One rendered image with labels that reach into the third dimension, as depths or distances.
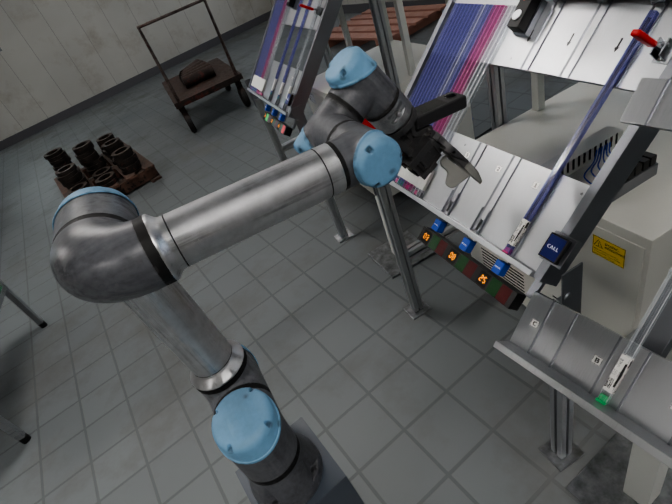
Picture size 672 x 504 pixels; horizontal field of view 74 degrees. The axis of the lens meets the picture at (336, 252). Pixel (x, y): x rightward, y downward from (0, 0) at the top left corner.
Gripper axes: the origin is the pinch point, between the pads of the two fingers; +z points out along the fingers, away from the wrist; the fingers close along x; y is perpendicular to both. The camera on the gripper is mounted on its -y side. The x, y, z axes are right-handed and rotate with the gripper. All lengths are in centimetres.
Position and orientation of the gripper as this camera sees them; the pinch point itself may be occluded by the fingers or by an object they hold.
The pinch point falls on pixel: (459, 168)
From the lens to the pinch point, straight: 97.3
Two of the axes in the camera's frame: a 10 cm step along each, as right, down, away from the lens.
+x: 4.2, 4.6, -7.8
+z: 6.7, 4.2, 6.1
